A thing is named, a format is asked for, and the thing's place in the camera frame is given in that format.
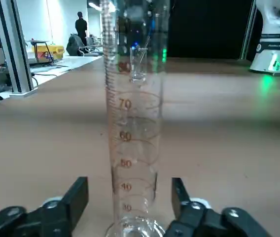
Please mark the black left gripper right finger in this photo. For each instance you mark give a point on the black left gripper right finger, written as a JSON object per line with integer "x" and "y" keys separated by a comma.
{"x": 179, "y": 197}

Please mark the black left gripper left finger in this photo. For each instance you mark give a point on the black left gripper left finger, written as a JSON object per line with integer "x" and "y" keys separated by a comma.
{"x": 76, "y": 197}

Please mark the glass pipette blue bulb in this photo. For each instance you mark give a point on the glass pipette blue bulb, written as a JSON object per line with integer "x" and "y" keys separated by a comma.
{"x": 147, "y": 49}

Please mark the clear glass beaker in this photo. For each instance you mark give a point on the clear glass beaker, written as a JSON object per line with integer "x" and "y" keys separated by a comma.
{"x": 138, "y": 74}

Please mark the yellow plastic bin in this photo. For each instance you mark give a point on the yellow plastic bin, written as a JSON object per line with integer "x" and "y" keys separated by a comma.
{"x": 56, "y": 50}

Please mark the dark grey chair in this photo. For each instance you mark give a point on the dark grey chair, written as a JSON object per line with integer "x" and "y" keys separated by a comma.
{"x": 73, "y": 44}

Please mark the person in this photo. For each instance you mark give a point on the person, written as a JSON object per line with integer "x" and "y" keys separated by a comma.
{"x": 81, "y": 27}

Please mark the aluminium frame post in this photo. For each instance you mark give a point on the aluminium frame post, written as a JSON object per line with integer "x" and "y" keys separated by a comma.
{"x": 11, "y": 49}
{"x": 247, "y": 37}

